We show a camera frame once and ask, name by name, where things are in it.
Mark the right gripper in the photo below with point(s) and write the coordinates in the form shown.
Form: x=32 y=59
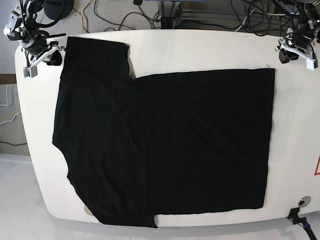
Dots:
x=31 y=48

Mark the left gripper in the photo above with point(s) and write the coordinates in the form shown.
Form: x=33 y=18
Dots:
x=301 y=38

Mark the black T-shirt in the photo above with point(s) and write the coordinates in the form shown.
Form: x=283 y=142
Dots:
x=163 y=144

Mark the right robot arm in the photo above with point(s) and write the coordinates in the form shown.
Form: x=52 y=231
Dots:
x=23 y=27

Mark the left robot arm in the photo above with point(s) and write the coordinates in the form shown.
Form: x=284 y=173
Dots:
x=304 y=15

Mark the black round stand base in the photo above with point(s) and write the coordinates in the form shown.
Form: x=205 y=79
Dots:
x=53 y=8

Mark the red warning triangle sticker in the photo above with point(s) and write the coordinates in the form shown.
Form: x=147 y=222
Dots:
x=317 y=170

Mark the silver table grommet right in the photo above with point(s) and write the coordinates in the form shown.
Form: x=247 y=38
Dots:
x=304 y=202

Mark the table grommet hole left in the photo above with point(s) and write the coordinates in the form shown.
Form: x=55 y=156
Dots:
x=86 y=209

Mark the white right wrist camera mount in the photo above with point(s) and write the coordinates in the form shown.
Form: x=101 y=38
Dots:
x=30 y=70

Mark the black clamp with cable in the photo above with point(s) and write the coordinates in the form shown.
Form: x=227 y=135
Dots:
x=301 y=221

